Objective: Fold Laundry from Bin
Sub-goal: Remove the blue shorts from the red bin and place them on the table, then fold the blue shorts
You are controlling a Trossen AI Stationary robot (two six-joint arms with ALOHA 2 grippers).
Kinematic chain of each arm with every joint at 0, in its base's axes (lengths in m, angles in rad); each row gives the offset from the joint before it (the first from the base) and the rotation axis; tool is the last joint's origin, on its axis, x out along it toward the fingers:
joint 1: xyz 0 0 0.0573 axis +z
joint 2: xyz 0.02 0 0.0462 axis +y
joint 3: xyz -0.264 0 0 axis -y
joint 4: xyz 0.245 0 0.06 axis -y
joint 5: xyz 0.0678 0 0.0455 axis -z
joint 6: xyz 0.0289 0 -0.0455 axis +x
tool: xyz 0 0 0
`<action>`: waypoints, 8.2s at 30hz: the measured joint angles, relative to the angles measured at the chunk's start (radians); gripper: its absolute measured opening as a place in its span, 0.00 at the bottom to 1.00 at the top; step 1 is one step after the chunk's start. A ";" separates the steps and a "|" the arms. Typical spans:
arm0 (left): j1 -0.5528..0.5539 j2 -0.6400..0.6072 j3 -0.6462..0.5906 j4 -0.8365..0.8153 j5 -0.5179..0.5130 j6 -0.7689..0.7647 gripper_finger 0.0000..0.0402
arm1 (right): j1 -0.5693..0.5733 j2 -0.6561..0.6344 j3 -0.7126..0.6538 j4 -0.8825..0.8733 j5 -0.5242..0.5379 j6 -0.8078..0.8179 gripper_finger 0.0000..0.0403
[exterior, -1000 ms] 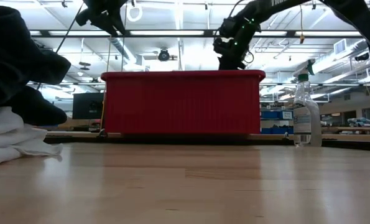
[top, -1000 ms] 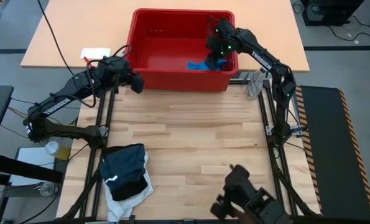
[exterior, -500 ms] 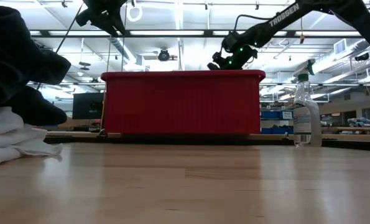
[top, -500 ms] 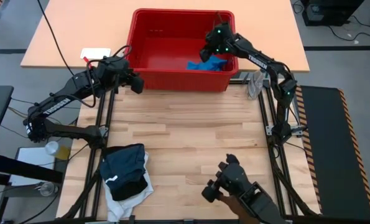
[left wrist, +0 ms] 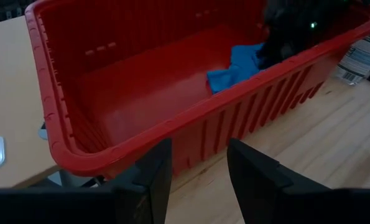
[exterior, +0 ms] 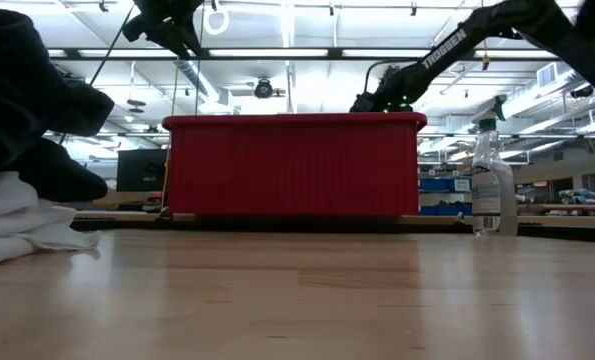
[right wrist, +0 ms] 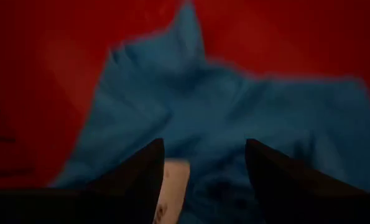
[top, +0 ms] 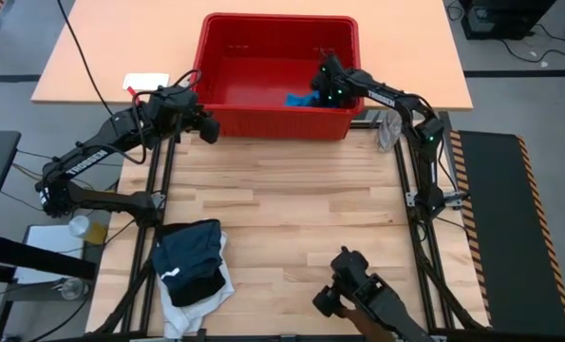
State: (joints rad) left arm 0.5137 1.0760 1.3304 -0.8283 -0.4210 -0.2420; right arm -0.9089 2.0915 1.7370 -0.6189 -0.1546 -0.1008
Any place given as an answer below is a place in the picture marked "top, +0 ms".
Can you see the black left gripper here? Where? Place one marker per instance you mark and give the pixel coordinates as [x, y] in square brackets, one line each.
[184, 121]

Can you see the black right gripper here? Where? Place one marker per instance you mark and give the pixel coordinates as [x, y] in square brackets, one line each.
[336, 81]

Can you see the bright blue garment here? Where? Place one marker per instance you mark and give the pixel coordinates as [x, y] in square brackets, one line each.
[301, 100]

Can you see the red plastic laundry bin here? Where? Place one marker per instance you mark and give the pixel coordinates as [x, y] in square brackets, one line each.
[263, 123]

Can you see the dark navy garment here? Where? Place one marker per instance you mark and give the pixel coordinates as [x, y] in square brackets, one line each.
[187, 256]

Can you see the black garment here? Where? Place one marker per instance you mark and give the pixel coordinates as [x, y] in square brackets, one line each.
[201, 292]

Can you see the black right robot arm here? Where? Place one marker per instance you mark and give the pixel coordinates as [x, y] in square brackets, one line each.
[422, 142]

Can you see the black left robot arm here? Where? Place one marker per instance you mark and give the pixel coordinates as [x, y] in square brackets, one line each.
[87, 161]

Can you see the clear spray bottle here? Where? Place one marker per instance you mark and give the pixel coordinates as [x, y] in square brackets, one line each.
[389, 133]

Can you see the light wooden desk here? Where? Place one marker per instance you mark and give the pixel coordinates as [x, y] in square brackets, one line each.
[405, 47]

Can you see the clear bottle amber liquid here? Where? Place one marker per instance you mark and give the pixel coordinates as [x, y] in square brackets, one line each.
[79, 225]

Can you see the black computer case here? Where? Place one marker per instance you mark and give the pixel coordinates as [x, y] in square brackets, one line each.
[500, 21]

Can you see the white flat box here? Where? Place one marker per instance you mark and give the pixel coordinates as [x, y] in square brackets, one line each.
[49, 247]

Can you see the clear glass jar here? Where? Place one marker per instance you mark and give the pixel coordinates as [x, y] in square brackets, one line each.
[73, 288]

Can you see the person's hand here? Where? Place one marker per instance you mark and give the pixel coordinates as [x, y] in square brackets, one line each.
[365, 325]

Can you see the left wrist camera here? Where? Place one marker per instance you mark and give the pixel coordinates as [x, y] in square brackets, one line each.
[175, 97]

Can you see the black aluminium table frame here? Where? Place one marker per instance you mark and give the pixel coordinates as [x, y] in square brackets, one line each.
[282, 190]

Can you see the black handheld camera rig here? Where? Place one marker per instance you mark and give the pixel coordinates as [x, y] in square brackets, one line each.
[372, 294]

